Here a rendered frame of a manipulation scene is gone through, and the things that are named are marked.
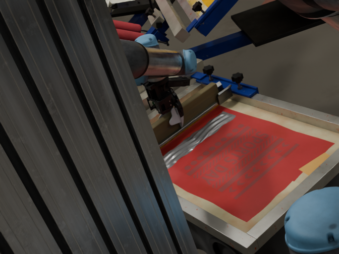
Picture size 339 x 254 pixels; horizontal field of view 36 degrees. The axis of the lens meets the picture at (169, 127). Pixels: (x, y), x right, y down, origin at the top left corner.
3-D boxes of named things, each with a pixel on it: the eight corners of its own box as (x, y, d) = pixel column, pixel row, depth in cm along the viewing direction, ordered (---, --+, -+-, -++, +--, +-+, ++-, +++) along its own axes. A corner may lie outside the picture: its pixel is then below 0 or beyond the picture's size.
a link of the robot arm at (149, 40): (128, 46, 169) (136, 34, 176) (139, 75, 175) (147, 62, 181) (151, 42, 166) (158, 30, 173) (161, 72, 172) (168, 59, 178)
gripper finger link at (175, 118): (171, 134, 187) (162, 112, 184) (183, 125, 190) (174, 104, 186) (176, 135, 185) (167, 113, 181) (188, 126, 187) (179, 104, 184)
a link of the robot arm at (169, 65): (125, 29, 118) (196, 43, 163) (82, 36, 122) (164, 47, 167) (130, 81, 118) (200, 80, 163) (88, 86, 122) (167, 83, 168)
